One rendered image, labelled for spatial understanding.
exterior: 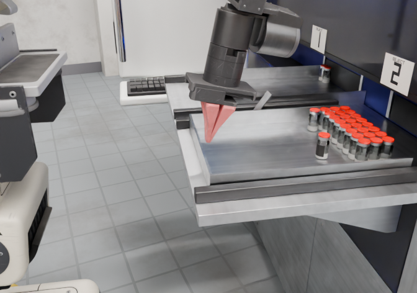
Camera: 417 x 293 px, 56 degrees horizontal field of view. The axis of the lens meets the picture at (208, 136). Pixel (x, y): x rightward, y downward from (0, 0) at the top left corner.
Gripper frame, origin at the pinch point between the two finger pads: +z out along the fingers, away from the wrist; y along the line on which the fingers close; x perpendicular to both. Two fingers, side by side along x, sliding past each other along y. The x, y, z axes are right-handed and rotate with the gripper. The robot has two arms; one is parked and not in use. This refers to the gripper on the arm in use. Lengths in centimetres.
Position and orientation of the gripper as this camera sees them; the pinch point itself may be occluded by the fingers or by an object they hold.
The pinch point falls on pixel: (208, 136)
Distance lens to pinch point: 63.0
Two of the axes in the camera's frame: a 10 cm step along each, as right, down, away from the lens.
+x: -1.9, -3.9, 9.0
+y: 9.6, 1.2, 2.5
